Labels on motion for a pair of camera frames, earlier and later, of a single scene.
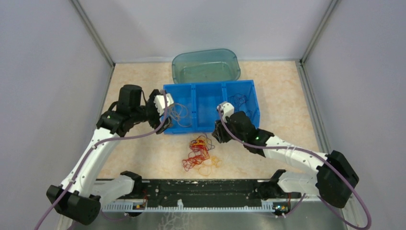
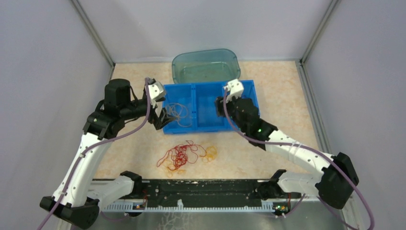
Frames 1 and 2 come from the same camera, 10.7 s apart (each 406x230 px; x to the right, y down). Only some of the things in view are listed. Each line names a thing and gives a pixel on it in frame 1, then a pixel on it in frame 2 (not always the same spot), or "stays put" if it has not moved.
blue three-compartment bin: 195,111 stays put
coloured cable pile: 198,157 → 175,159
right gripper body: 224,135 → 231,107
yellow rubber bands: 179,112 stays put
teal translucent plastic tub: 214,65 stays put
